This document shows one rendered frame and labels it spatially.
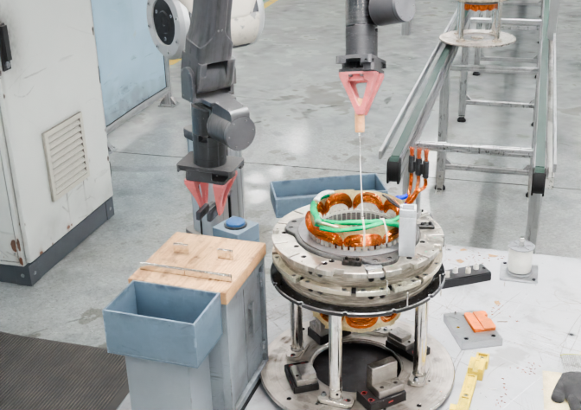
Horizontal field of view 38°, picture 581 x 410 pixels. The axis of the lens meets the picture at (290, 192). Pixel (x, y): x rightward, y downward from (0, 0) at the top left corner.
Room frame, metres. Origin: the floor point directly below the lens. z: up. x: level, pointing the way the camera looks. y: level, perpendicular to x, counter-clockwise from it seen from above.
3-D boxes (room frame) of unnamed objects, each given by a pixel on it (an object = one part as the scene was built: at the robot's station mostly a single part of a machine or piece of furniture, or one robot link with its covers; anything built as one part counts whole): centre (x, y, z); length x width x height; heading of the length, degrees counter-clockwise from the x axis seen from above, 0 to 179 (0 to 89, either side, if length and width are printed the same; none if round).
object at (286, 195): (1.71, -0.08, 0.92); 0.25 x 0.11 x 0.28; 97
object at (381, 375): (1.30, -0.17, 0.85); 0.06 x 0.04 x 0.05; 117
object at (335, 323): (1.29, -0.07, 0.91); 0.02 x 0.02 x 0.21
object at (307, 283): (1.28, -0.06, 1.05); 0.09 x 0.04 x 0.01; 75
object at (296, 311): (1.46, 0.00, 0.91); 0.02 x 0.02 x 0.21
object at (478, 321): (1.55, -0.40, 0.80); 0.07 x 0.05 x 0.01; 8
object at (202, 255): (1.37, 0.17, 1.05); 0.20 x 0.19 x 0.02; 161
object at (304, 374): (1.35, -0.02, 0.83); 0.05 x 0.04 x 0.02; 13
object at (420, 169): (1.45, -0.24, 1.21); 0.04 x 0.04 x 0.03; 75
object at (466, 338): (1.54, -0.39, 0.79); 0.12 x 0.09 x 0.02; 8
